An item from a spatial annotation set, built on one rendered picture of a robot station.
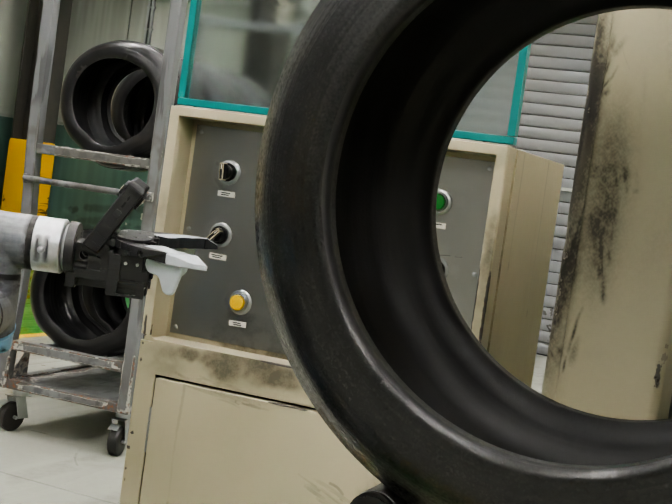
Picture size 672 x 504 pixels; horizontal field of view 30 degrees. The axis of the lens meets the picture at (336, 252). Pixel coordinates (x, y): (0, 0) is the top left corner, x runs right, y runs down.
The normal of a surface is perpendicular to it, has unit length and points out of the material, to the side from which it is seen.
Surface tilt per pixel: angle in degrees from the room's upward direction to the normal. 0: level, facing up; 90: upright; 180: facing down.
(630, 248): 90
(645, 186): 90
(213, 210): 90
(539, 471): 101
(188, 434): 90
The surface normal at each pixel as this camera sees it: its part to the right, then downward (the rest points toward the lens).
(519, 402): -0.28, -0.16
